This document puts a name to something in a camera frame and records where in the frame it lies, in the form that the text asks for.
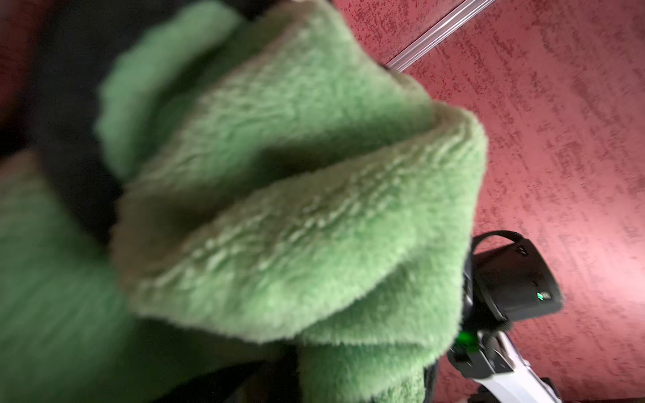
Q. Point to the green microfibre cloth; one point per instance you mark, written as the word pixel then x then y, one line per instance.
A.
pixel 281 190

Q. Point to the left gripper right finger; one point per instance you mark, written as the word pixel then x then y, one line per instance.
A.
pixel 275 380

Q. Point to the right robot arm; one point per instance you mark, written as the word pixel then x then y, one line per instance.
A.
pixel 506 281

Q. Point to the left corner aluminium profile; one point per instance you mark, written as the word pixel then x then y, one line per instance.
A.
pixel 448 25

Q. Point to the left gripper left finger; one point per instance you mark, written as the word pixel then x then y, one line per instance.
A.
pixel 76 52

